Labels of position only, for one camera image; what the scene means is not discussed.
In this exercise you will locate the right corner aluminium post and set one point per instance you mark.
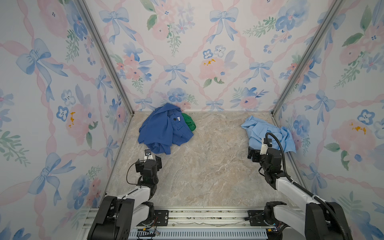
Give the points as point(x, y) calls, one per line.
point(311, 49)

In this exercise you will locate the green cloth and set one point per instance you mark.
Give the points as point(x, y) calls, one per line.
point(187, 123)

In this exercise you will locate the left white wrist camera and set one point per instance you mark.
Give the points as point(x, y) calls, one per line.
point(148, 155)

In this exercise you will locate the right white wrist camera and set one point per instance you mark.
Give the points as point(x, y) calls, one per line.
point(267, 143)

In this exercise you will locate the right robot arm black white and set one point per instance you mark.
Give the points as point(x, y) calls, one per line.
point(315, 219)

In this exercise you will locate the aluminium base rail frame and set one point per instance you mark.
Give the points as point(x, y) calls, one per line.
point(199, 224)

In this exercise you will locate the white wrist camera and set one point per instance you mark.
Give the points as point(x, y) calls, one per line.
point(267, 143)
point(148, 155)

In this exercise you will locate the dark blue shirt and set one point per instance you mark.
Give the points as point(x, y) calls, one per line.
point(164, 127)

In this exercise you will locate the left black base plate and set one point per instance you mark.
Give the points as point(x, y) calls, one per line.
point(158, 218)

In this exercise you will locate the left corner aluminium post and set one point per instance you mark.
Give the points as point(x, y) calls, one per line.
point(95, 34)

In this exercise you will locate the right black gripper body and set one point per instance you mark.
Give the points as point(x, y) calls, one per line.
point(261, 159)

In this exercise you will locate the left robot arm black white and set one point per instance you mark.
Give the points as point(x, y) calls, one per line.
point(117, 216)

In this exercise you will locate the light blue cloth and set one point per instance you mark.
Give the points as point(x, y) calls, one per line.
point(256, 130)

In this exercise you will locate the corner aluminium post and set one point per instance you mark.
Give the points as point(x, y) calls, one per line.
point(95, 34)
point(311, 49)

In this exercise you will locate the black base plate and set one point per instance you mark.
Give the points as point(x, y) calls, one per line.
point(158, 218)
point(256, 218)

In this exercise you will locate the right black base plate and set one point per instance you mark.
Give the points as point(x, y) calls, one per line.
point(256, 218)

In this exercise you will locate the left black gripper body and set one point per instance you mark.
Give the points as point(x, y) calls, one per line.
point(139, 167)

